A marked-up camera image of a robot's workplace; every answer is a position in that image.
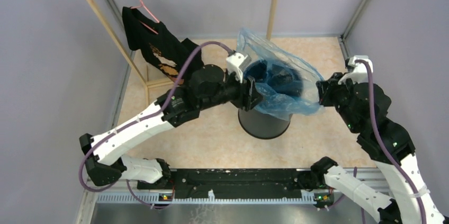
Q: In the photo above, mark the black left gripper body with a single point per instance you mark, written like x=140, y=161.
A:
x=240, y=97

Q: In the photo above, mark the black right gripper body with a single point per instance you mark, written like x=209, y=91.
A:
x=337, y=95

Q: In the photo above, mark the black round trash bin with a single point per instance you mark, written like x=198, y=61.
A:
x=263, y=126

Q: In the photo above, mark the blue plastic trash bag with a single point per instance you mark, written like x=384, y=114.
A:
x=249, y=43

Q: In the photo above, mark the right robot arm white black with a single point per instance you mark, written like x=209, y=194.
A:
x=364, y=107

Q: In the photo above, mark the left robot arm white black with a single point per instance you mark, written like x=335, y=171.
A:
x=105, y=159

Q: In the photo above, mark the black printed t-shirt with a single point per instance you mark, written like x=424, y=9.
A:
x=158, y=46

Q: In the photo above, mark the pink clothes hanger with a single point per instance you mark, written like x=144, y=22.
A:
x=142, y=3

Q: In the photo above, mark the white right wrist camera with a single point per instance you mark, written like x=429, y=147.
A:
x=357, y=71

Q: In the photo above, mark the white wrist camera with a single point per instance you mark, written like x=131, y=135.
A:
x=237, y=63
x=357, y=71

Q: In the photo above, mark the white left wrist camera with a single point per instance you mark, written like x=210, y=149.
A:
x=237, y=63

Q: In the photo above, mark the metal corner frame right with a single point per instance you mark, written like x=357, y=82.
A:
x=343, y=38

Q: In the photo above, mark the metal corner frame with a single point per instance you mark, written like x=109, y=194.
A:
x=117, y=30
x=343, y=38

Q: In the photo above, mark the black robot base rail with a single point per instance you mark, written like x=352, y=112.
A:
x=226, y=186

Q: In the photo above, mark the metal corner frame left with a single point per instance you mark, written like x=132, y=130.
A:
x=117, y=30

